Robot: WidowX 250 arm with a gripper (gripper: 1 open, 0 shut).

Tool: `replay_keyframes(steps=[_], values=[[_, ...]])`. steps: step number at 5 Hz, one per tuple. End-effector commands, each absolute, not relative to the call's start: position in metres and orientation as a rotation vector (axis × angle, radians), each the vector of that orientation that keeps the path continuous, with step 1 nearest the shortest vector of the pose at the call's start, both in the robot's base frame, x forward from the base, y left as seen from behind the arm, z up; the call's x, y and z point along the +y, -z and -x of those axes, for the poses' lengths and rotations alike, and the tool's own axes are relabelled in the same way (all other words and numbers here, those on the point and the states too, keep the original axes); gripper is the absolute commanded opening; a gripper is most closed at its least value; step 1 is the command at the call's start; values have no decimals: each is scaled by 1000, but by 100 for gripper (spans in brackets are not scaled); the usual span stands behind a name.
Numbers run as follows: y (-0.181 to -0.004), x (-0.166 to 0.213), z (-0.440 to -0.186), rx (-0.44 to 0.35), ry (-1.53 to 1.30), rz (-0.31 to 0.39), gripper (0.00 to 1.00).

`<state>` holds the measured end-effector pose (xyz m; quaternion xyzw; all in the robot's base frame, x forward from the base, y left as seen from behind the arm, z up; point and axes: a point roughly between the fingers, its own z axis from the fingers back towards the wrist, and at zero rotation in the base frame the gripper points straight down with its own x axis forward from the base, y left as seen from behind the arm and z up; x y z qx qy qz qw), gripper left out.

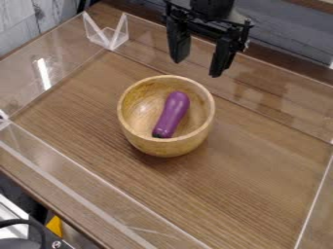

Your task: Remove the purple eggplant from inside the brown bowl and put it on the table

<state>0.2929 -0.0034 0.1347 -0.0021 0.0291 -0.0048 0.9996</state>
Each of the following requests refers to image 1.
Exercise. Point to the clear acrylic tray wall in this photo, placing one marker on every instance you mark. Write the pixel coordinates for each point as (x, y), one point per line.
(95, 207)

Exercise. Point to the purple toy eggplant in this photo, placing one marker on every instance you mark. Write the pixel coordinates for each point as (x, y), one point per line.
(175, 108)

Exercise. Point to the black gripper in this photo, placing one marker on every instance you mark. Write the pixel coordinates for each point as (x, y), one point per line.
(184, 12)

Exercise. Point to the brown wooden bowl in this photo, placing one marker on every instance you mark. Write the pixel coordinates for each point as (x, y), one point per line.
(139, 109)

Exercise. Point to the clear acrylic corner bracket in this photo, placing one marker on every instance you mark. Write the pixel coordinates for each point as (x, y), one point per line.
(107, 37)

